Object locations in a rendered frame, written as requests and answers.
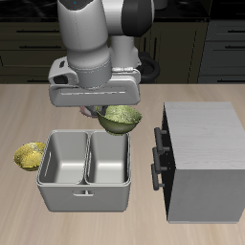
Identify white two-bin basket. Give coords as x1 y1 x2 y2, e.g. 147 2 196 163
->
35 128 132 213

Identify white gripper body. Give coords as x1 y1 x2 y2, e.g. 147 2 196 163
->
48 66 142 108

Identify grey kitchen drawers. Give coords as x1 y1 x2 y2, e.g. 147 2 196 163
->
196 0 245 85

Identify white cabinet with dark front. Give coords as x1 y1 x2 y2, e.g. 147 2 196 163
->
149 101 245 225

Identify yellow bowl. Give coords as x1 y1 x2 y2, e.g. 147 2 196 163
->
12 142 47 172

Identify green bowl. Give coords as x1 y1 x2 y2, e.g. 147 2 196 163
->
95 104 144 136

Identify dark kitchen cupboards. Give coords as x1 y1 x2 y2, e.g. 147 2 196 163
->
0 0 209 85

